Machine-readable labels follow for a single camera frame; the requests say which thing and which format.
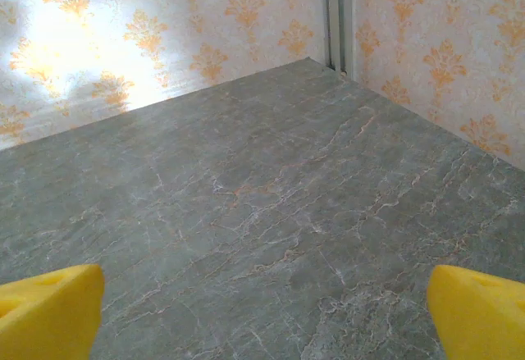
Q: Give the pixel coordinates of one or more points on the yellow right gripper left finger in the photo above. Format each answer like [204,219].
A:
[49,315]

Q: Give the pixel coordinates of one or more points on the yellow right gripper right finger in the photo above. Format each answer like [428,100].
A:
[480,319]

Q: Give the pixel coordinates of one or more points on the aluminium frame post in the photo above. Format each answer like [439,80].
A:
[338,15]

